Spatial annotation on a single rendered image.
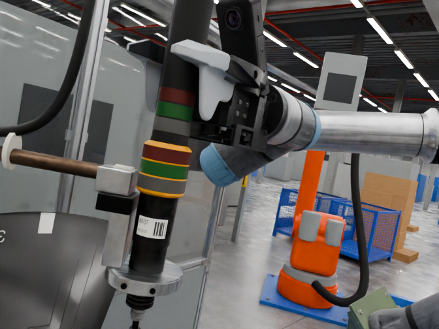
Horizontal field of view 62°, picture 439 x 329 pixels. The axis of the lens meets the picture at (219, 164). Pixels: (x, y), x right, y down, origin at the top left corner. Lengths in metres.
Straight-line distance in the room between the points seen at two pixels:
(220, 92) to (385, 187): 8.03
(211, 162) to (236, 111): 0.22
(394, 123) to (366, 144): 0.06
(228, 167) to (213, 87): 0.26
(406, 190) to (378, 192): 0.53
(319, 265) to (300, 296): 0.38
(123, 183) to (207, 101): 0.10
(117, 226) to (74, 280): 0.16
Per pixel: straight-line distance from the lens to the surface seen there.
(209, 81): 0.32
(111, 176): 0.33
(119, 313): 1.51
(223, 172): 0.58
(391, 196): 8.26
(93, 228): 0.52
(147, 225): 0.33
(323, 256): 4.20
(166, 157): 0.31
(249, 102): 0.40
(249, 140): 0.40
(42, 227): 0.52
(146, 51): 0.34
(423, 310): 0.97
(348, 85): 4.24
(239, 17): 0.42
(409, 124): 0.69
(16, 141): 0.37
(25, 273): 0.49
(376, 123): 0.68
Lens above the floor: 1.56
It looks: 3 degrees down
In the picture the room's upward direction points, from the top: 11 degrees clockwise
